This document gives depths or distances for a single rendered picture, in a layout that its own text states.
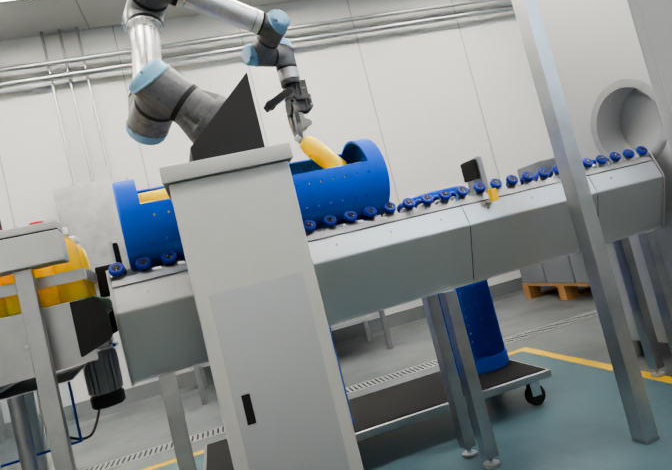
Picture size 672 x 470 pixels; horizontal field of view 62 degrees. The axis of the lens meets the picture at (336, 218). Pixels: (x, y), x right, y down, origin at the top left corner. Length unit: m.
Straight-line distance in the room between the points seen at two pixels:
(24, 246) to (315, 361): 0.75
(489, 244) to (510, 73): 4.53
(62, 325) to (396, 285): 1.03
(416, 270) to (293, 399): 0.75
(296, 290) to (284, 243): 0.12
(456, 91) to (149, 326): 4.90
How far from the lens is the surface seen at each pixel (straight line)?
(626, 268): 2.75
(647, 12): 0.67
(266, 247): 1.37
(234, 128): 1.47
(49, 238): 1.53
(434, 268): 1.99
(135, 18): 1.90
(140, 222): 1.72
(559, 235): 2.32
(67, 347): 1.63
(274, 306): 1.37
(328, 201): 1.84
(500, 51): 6.54
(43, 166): 5.56
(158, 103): 1.55
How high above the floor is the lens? 0.85
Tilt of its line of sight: 4 degrees up
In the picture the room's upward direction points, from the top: 14 degrees counter-clockwise
